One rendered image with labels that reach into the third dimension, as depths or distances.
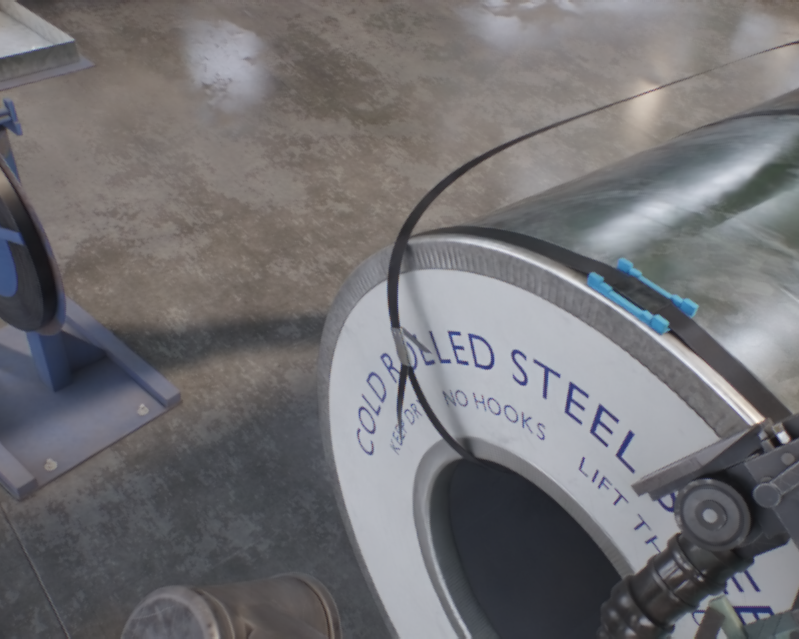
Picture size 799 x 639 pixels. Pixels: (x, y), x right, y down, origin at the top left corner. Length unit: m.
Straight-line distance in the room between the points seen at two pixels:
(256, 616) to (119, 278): 2.51
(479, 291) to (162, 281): 2.08
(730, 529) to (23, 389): 2.28
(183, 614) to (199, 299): 2.38
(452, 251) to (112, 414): 1.68
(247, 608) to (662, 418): 0.50
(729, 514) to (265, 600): 0.38
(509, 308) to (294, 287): 2.00
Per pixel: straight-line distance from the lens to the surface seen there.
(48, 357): 2.62
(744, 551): 0.81
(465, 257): 1.09
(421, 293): 1.20
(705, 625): 0.77
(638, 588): 0.84
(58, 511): 2.45
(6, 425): 2.67
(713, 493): 0.76
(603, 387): 0.99
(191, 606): 0.63
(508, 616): 1.63
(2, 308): 2.43
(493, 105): 4.33
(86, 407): 2.65
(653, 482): 0.76
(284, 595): 0.70
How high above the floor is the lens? 1.93
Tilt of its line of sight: 41 degrees down
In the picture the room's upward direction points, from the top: 8 degrees clockwise
